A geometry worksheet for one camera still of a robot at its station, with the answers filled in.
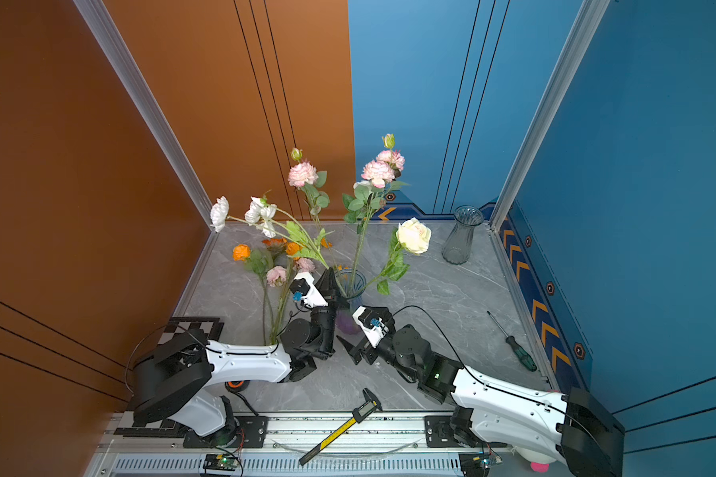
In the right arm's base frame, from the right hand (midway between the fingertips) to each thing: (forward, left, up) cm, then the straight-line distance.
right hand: (350, 322), depth 72 cm
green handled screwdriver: (-1, -48, -18) cm, 52 cm away
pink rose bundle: (+24, +26, -14) cm, 38 cm away
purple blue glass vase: (+12, 0, -1) cm, 12 cm away
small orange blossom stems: (+20, +16, +4) cm, 26 cm away
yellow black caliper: (-17, -2, -19) cm, 25 cm away
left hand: (+10, +4, +8) cm, 13 cm away
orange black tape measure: (-10, +31, -16) cm, 36 cm away
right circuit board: (-27, -30, -20) cm, 45 cm away
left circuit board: (-26, +32, -20) cm, 46 cm away
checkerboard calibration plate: (+6, +43, -15) cm, 46 cm away
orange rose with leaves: (+31, +35, -16) cm, 50 cm away
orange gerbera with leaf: (+37, +29, -13) cm, 49 cm away
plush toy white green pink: (-28, -43, -17) cm, 54 cm away
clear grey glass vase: (+33, -35, -10) cm, 49 cm away
